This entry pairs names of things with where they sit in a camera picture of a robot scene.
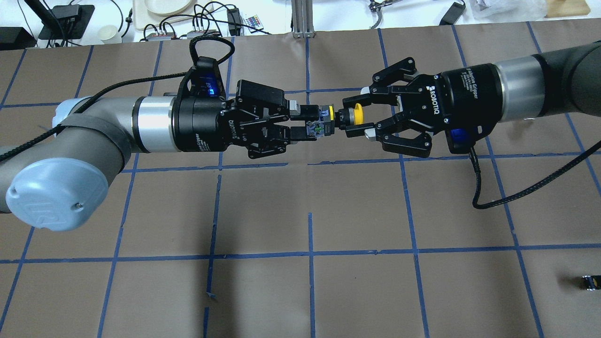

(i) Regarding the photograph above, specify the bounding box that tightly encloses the yellow push button switch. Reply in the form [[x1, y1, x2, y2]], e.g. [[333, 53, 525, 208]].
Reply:
[[303, 103, 365, 139]]

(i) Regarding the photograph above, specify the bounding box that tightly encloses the aluminium frame post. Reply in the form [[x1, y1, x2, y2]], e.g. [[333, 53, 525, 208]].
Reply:
[[291, 0, 315, 39]]

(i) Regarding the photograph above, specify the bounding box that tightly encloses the black braided cable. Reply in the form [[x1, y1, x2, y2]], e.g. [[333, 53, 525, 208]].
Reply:
[[0, 36, 235, 162]]

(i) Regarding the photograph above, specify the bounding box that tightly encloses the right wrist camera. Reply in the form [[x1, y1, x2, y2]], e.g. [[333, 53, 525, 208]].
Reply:
[[445, 127, 485, 154]]

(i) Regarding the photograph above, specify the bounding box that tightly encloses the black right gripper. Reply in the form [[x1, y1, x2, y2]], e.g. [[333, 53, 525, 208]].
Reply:
[[343, 57, 502, 158]]

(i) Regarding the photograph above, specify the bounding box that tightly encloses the black camera stand base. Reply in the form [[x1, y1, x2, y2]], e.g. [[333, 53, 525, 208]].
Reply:
[[37, 5, 96, 40]]

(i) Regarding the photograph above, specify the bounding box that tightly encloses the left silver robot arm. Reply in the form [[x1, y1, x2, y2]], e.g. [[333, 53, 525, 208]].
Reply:
[[1, 75, 333, 231]]

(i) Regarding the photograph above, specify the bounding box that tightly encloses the black power adapter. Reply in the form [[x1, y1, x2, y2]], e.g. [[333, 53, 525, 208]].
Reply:
[[439, 0, 466, 26]]

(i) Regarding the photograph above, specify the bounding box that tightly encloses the white paper cup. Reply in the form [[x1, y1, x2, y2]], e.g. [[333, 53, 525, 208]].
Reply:
[[97, 25, 122, 45]]

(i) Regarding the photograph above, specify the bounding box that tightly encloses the beige round plate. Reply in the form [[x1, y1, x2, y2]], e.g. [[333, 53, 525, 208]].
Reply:
[[144, 0, 193, 16]]

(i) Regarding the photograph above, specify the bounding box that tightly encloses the clear plastic bag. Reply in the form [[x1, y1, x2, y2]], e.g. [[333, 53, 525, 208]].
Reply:
[[470, 0, 547, 22]]

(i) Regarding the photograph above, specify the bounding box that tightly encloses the small remote control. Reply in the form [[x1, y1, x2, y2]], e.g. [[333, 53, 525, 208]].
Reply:
[[244, 15, 264, 30]]

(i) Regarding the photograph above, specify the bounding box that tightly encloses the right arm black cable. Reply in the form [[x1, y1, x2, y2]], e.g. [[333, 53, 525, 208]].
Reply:
[[469, 141, 601, 210]]

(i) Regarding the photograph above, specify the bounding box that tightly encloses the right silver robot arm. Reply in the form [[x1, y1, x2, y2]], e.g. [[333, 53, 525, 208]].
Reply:
[[333, 42, 601, 158]]

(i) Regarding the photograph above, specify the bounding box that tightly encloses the beige tray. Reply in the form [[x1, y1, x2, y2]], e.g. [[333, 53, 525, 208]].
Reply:
[[132, 0, 198, 30]]

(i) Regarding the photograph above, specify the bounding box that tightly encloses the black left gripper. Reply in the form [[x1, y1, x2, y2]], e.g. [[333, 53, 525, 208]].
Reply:
[[172, 80, 320, 160]]

